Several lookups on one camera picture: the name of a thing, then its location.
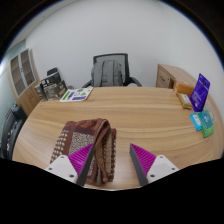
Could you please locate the yellow flat packet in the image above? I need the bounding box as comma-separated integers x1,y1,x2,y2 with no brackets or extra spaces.
176,92,194,110

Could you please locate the small blue box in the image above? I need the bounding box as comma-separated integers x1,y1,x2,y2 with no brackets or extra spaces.
189,112,203,132

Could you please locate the black sofa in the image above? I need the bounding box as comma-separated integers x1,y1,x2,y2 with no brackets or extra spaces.
0,102,28,159

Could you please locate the small brown cardboard box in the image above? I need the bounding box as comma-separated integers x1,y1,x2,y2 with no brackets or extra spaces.
34,83,48,102

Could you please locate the wooden cabinet with glass doors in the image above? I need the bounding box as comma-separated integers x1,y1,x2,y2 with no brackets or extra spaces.
7,48,41,116

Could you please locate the dark printed cardboard box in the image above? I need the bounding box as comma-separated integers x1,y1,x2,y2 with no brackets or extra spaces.
40,70,63,88

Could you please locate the large brown printed cardboard box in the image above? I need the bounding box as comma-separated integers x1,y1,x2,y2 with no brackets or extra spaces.
46,79,68,100

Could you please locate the wooden side desk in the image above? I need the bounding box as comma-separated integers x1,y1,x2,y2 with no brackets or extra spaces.
155,63,198,89

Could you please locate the white sheet with coloured prints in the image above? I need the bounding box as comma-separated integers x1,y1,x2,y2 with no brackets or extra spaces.
59,86,94,103

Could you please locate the grey backpack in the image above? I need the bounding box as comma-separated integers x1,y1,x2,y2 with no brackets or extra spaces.
90,59,124,88

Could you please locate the black mesh office chair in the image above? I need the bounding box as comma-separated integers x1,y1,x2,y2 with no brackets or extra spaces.
81,53,143,89

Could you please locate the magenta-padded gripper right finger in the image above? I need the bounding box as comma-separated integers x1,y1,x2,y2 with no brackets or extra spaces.
129,143,180,187

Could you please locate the small green box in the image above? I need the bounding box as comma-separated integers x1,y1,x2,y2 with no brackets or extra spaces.
196,109,215,139

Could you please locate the purple upright box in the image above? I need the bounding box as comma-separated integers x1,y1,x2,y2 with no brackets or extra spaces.
189,73,212,113

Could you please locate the orange box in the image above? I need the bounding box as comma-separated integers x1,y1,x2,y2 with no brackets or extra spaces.
172,81,195,98

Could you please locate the small black office chair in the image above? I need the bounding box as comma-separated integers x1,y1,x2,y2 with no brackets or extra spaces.
46,67,58,77

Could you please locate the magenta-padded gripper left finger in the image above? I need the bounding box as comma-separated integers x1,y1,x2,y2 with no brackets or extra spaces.
44,143,96,187

